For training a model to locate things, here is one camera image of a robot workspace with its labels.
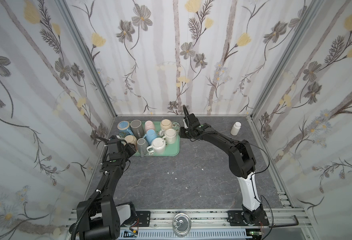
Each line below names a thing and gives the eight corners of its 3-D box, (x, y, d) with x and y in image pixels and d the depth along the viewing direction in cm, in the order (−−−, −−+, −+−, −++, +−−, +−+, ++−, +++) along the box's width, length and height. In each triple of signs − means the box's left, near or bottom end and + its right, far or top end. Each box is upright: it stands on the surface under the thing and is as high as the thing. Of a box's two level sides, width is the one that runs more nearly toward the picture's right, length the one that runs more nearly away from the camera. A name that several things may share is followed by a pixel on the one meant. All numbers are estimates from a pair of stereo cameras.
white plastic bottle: (231, 135, 111) (235, 127, 103) (230, 130, 114) (234, 121, 106) (237, 135, 111) (242, 127, 103) (236, 130, 114) (240, 121, 106)
